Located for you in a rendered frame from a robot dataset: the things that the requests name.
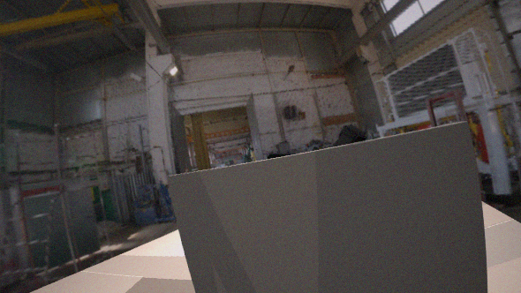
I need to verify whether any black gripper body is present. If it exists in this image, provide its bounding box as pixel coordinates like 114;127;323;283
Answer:
268;154;293;159

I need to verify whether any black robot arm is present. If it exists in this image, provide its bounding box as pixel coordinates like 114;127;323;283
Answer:
332;124;366;147

